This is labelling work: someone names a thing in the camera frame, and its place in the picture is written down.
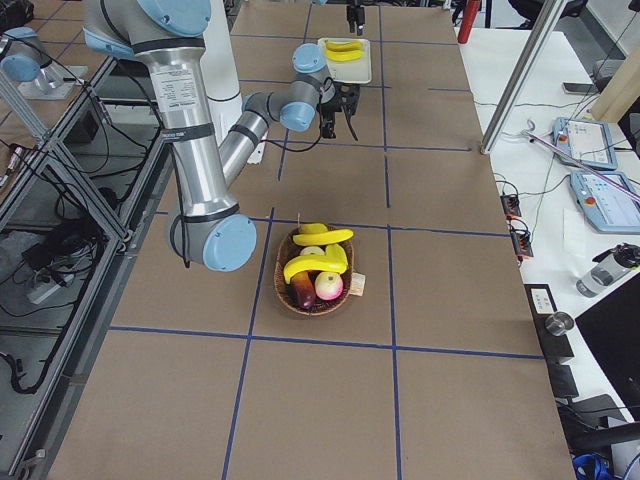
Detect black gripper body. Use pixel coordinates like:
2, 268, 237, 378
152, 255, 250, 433
346, 0, 365, 34
319, 84, 344, 128

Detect yellow banana moved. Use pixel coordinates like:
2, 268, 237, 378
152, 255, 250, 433
325, 41, 362, 52
325, 49, 363, 63

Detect yellow banana basket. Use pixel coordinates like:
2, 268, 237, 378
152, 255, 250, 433
283, 255, 348, 284
292, 223, 354, 246

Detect yellow banana front basket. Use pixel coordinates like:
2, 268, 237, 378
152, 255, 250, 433
283, 255, 348, 284

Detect yellow starfruit in basket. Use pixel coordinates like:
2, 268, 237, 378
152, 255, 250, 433
325, 244, 349, 273

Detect woven wicker basket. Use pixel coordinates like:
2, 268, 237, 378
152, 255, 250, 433
274, 223, 354, 316

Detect paper tag on basket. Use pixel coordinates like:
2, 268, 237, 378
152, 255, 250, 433
349, 272, 366, 296

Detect white rectangular plastic tray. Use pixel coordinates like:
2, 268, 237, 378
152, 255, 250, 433
317, 38, 372, 84

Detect red fire extinguisher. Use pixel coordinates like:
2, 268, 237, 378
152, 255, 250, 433
457, 0, 481, 44

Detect pale green apple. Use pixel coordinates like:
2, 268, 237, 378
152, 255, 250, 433
300, 246, 326, 256

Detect red orange mango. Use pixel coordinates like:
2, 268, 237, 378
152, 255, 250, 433
291, 271, 316, 310

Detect orange circuit board upper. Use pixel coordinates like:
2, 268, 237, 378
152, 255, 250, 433
500, 193, 522, 220

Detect orange circuit board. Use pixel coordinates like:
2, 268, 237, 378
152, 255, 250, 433
509, 228, 534, 262
500, 193, 522, 220

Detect reacher grabber stick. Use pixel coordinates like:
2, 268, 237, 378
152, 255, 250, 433
520, 130, 640, 203

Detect orange circuit board lower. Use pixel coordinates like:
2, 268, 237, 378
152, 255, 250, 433
509, 228, 534, 262

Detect upper teach pendant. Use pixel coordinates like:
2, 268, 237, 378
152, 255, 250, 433
553, 117, 618, 171

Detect teach pendant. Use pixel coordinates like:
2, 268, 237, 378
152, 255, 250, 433
553, 117, 618, 171
570, 171, 639, 234

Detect lower teach pendant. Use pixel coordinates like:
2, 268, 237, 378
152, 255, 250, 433
570, 171, 639, 234

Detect small steel cup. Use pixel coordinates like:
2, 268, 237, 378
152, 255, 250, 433
544, 311, 575, 337

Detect clear water bottle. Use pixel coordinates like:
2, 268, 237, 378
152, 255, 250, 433
576, 243, 639, 298

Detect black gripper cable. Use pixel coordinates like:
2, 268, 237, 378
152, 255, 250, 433
259, 79, 360, 152

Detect white pedestal column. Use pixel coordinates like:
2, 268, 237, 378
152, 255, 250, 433
200, 1, 268, 178

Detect aluminium frame post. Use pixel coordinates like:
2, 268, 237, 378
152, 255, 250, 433
480, 0, 568, 155

